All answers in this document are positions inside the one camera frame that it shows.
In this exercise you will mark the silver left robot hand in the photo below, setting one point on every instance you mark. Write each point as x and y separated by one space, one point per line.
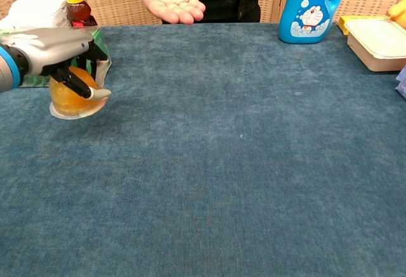
47 48

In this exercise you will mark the orange jelly cup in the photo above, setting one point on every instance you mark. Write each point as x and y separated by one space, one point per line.
68 98

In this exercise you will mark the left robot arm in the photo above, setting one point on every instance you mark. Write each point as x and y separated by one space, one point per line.
8 68

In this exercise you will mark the white plastic bag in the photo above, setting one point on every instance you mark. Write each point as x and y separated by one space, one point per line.
35 9

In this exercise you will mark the honey bottle with yellow cap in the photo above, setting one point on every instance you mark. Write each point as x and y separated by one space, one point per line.
76 7

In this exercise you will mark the clear box of green sachets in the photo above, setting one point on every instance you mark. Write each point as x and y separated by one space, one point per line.
103 58

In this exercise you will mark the blue Doraemon detergent bottle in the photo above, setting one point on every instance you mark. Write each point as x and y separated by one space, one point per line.
309 7

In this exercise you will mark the blue table cloth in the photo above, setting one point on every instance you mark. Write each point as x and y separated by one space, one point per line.
203 163

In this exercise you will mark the yellow flat package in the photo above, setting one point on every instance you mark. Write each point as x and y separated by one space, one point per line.
342 25

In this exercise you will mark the beige lunch box with lid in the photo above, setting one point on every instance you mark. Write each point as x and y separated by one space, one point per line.
377 44

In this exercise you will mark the yellow plush toy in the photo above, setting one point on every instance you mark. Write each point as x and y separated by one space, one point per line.
400 11

